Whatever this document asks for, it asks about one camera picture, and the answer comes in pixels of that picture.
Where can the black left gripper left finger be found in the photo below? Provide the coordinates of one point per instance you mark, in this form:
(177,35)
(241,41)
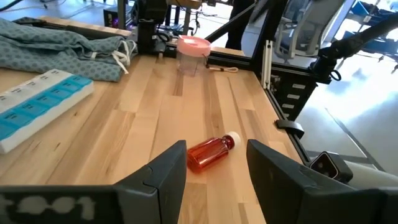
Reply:
(149,199)

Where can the blue white weekly pill organizer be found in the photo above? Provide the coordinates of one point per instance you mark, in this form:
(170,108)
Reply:
(37,105)

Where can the clear cup with pink lid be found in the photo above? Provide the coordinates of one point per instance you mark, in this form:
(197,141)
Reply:
(193,46)

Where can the blue patterned hospital gown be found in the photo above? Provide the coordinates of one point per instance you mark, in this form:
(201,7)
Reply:
(46,53)

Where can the orange pill bottle white cap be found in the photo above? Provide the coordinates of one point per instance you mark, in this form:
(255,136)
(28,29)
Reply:
(208,152)

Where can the black computer with purple light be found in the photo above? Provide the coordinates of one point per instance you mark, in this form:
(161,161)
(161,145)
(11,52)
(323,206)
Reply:
(111,18)

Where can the small black table camera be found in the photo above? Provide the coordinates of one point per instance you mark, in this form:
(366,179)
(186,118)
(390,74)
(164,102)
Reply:
(329,166)

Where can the grey office chair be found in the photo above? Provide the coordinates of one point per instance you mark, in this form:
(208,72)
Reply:
(298,28)

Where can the person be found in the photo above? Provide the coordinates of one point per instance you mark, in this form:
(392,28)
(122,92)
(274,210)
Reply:
(236,28)

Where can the black labelled hub box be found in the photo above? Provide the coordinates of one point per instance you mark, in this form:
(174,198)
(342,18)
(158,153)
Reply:
(292,102)

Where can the black table edge clip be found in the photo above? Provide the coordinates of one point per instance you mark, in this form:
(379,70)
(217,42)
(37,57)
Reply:
(290,126)

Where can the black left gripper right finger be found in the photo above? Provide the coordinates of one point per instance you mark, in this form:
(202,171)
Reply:
(295,196)

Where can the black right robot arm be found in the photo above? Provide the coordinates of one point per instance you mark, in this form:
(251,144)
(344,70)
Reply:
(149,34)

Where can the black aluminium table frame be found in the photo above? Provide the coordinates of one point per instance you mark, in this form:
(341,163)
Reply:
(270,28)

